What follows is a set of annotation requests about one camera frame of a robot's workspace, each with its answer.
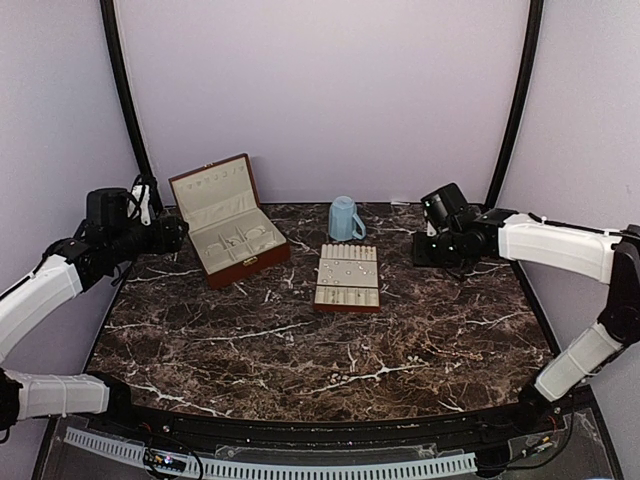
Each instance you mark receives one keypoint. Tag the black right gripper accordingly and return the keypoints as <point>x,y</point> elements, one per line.
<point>421,257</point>

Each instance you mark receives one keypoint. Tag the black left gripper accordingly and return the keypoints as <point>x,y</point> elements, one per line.
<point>173,240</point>

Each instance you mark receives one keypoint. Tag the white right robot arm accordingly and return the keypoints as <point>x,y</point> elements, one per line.
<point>586,278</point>

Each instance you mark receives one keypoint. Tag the open red jewelry box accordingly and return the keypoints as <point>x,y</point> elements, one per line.
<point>231,234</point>

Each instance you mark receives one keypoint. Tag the red jewelry display tray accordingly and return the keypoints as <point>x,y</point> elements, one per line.
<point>348,279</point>

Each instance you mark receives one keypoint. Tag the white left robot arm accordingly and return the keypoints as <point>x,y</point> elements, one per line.
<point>57,279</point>

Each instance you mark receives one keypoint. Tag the light blue faceted mug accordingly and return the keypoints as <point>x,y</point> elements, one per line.
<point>344,221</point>

